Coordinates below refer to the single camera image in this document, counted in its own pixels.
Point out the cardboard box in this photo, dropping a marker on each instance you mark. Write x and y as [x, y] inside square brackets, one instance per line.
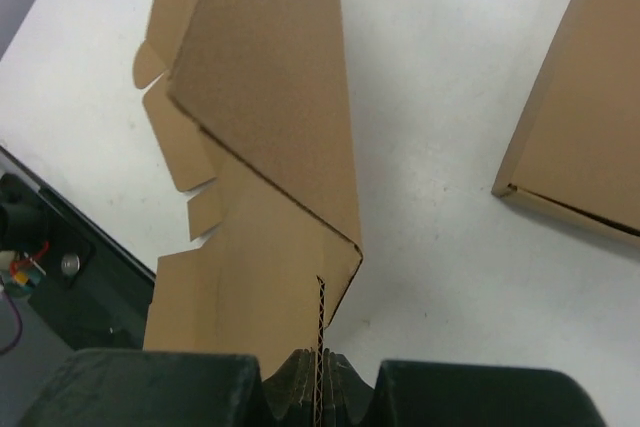
[574, 154]
[249, 103]

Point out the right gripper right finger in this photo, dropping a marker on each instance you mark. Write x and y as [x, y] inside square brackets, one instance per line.
[412, 393]

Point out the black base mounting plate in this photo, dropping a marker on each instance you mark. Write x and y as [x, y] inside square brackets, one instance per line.
[85, 286]

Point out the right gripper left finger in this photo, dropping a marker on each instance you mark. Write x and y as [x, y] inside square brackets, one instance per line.
[113, 387]

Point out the folded closed cardboard box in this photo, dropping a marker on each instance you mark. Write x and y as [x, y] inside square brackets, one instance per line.
[574, 154]

